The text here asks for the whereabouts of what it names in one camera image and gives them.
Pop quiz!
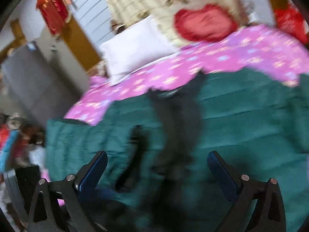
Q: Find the red heart cushion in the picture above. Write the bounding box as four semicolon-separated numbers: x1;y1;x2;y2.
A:
174;3;238;43

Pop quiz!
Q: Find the beige floral checked cloth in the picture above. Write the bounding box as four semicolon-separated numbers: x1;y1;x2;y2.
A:
100;0;251;46

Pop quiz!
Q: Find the red hanging banner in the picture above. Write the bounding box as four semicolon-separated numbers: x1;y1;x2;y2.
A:
36;0;71;37

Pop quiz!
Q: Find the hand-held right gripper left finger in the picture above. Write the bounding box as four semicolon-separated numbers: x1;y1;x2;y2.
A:
28;150;108;232

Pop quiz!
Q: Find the white pillow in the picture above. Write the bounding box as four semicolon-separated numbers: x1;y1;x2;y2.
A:
99;16;179;83

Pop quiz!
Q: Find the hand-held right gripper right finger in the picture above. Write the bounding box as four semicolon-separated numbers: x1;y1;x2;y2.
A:
207;151;286;232

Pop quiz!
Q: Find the grey wardrobe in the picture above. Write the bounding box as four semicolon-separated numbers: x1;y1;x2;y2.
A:
0;39;90;126

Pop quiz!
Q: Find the red shopping bag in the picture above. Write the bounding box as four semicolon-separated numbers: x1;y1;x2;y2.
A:
274;5;309;43

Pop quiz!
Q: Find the colourful clutter pile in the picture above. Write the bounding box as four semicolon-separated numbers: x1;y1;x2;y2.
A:
0;112;46;174

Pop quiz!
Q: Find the dark green padded jacket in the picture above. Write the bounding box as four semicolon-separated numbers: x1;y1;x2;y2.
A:
46;68;309;232

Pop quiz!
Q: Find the pink floral bedsheet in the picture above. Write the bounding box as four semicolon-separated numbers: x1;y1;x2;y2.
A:
64;24;309;126

